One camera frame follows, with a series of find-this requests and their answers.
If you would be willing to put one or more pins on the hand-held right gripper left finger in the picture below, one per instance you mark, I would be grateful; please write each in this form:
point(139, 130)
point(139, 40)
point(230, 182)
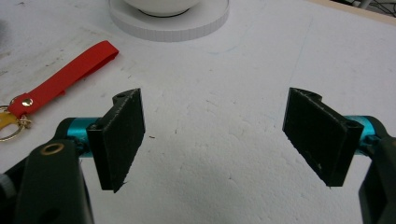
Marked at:
point(120, 140)

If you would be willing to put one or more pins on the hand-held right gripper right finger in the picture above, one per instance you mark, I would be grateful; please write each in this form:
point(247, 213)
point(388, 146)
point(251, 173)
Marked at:
point(323, 137)

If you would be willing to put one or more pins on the white round base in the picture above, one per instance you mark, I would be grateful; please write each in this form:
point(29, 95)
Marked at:
point(174, 26)

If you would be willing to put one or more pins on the white bowl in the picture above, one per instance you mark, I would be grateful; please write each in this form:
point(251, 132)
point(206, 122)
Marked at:
point(162, 6)

